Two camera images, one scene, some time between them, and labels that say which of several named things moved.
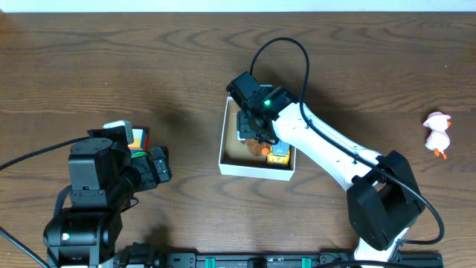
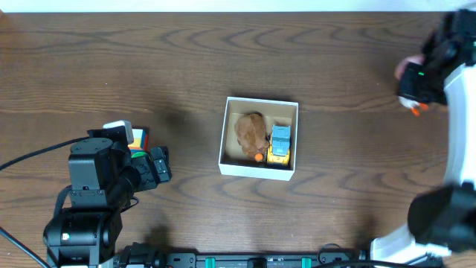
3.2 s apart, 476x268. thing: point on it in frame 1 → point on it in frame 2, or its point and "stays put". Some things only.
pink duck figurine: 438,138 → 407,103
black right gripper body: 249,129 → 422,85
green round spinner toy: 139,155 stays put
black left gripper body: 152,168 stays put
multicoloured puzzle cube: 140,139 stays put
